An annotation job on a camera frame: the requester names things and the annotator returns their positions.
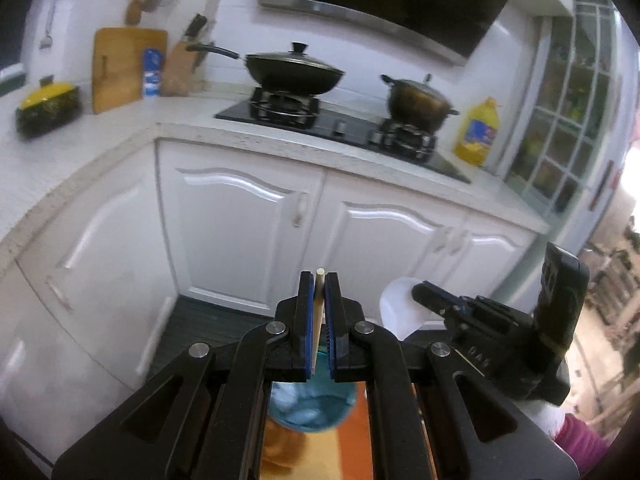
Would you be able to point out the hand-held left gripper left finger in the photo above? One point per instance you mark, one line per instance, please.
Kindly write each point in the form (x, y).
(310, 320)

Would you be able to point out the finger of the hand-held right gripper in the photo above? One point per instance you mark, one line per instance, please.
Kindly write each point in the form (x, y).
(432, 296)

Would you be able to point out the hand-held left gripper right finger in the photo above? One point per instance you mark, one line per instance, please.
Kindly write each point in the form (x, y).
(330, 330)

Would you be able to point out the light wooden chopstick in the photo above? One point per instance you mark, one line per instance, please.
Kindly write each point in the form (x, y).
(320, 279)

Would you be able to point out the floral cup with teal interior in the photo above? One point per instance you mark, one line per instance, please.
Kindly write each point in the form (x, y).
(310, 410)

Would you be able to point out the person's right forearm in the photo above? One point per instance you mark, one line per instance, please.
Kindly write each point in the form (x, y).
(582, 440)

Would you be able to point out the white cabinet door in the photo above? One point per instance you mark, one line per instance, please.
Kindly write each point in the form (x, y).
(100, 260)
(390, 240)
(495, 255)
(235, 230)

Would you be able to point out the dark floor mat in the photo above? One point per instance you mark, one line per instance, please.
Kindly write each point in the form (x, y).
(200, 320)

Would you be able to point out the yellow cooking oil bottle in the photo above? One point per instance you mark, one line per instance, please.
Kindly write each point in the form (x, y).
(477, 135)

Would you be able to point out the brown cooking pot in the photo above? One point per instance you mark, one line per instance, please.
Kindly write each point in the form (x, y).
(417, 110)

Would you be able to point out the black gas stove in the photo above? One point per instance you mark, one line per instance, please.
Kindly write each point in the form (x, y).
(345, 125)

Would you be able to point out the brown pot lid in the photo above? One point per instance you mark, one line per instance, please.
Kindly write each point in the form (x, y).
(417, 87)

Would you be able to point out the glass paned door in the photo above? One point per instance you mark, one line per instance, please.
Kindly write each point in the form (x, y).
(565, 110)

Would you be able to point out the black wok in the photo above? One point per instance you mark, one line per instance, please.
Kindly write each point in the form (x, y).
(295, 80)

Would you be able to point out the black wok lid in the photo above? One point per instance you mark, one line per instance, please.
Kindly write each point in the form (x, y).
(295, 60)

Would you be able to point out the wooden knife block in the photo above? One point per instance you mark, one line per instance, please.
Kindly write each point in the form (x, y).
(177, 72)

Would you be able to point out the blue and white carton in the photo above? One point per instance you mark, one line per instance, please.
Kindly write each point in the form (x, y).
(152, 75)

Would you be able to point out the wooden cutting board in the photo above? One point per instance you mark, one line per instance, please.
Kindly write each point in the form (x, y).
(120, 70)

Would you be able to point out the yellow-lidded black casserole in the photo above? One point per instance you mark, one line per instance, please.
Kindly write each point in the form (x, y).
(47, 107)

